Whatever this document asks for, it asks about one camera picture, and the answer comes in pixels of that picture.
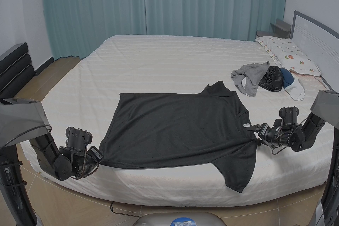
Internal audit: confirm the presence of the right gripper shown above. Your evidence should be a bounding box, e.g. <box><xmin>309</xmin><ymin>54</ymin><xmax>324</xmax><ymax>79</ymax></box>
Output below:
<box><xmin>258</xmin><ymin>123</ymin><xmax>277</xmax><ymax>145</ymax></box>

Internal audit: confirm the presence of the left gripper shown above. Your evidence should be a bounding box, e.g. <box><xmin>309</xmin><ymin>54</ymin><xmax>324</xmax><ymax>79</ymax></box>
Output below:
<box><xmin>81</xmin><ymin>146</ymin><xmax>104</xmax><ymax>175</ymax></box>

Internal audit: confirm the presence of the black T-shirt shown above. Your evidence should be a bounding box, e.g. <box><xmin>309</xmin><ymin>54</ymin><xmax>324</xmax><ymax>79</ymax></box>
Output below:
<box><xmin>99</xmin><ymin>81</ymin><xmax>257</xmax><ymax>194</ymax></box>

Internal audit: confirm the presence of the pile of clothes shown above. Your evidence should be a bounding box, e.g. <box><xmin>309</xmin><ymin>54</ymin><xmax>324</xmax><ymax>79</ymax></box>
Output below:
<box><xmin>230</xmin><ymin>61</ymin><xmax>305</xmax><ymax>101</ymax></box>

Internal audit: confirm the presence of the bed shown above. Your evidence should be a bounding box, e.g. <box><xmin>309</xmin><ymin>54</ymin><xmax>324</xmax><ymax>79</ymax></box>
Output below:
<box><xmin>20</xmin><ymin>10</ymin><xmax>339</xmax><ymax>207</ymax></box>

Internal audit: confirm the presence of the white printed pillow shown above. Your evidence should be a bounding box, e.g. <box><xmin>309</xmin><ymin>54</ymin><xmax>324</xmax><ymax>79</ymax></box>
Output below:
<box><xmin>255</xmin><ymin>35</ymin><xmax>322</xmax><ymax>77</ymax></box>

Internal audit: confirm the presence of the grey bedside table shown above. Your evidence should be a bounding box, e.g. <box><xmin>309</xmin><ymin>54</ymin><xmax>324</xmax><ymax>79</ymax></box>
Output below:
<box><xmin>255</xmin><ymin>18</ymin><xmax>292</xmax><ymax>39</ymax></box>

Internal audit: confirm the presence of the black chest of drawers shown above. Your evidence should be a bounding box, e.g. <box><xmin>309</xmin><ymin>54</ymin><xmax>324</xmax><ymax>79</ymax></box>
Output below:
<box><xmin>0</xmin><ymin>42</ymin><xmax>36</xmax><ymax>99</ymax></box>

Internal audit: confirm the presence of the black cable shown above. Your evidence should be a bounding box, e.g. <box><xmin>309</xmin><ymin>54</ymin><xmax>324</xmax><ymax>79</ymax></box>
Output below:
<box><xmin>271</xmin><ymin>144</ymin><xmax>290</xmax><ymax>156</ymax></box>
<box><xmin>110</xmin><ymin>201</ymin><xmax>141</xmax><ymax>218</ymax></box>

